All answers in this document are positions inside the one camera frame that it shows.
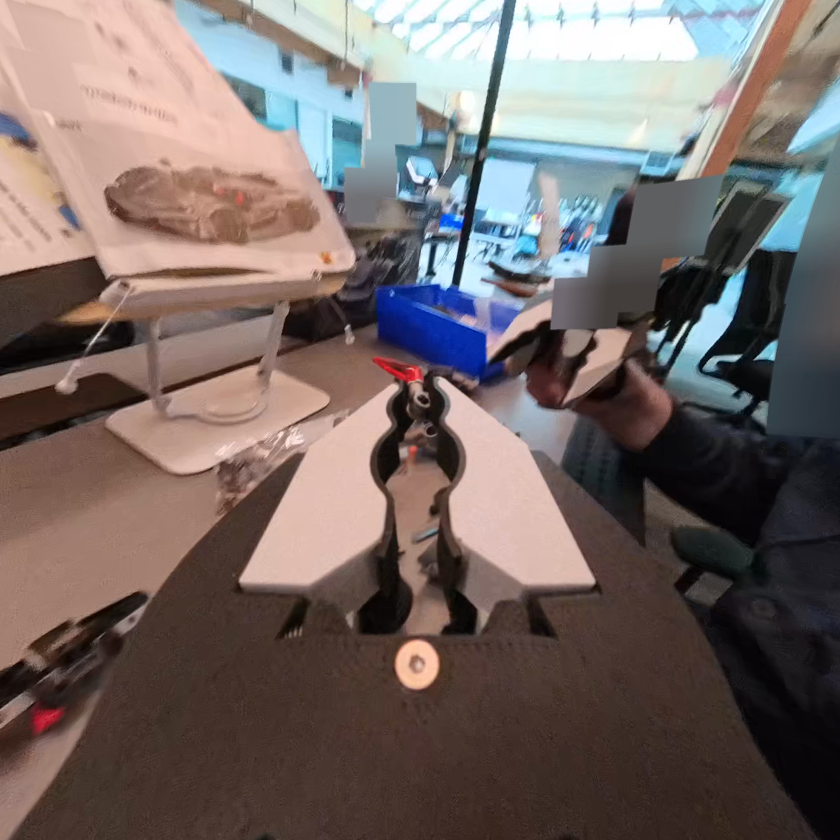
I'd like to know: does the blue plastic bin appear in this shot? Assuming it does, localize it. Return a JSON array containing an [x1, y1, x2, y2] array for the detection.
[[375, 283, 526, 383]]

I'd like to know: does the plastic bag of lego parts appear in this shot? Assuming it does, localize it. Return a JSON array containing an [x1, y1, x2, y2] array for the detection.
[[215, 423, 316, 516]]

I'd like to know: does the wooden post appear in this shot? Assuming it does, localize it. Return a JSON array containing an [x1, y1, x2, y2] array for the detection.
[[696, 0, 815, 178]]

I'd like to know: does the black office chair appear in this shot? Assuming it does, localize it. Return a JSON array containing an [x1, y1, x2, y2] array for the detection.
[[656, 249, 798, 395]]

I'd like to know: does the white book stand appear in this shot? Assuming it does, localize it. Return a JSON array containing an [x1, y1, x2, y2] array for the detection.
[[56, 262, 349, 475]]

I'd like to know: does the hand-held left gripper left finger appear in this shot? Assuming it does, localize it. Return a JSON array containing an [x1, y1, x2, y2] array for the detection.
[[238, 382, 404, 614]]

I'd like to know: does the person's right forearm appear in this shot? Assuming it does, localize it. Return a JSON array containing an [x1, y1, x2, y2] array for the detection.
[[633, 397, 798, 546]]

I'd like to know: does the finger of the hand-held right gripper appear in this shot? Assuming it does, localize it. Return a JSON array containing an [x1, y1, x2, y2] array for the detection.
[[562, 326, 652, 408], [487, 303, 553, 366]]

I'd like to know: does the lego instruction booklet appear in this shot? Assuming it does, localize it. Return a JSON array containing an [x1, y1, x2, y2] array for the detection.
[[0, 0, 357, 280]]

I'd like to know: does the black metal pole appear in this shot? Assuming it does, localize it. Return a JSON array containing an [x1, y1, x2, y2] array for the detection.
[[451, 0, 519, 290]]

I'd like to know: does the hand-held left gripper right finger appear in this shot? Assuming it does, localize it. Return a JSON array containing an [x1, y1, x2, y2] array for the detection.
[[434, 378, 598, 616]]

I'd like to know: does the small black lego assembly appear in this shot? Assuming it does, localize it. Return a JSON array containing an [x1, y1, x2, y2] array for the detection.
[[373, 356, 442, 460]]

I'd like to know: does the person's dark blue jacket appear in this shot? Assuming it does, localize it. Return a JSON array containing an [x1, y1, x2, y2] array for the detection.
[[709, 440, 840, 840]]

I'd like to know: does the person's right hand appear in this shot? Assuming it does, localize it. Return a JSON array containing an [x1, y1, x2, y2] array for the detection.
[[525, 366, 673, 454]]

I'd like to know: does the green chair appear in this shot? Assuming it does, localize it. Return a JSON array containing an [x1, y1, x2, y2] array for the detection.
[[669, 525, 756, 581]]

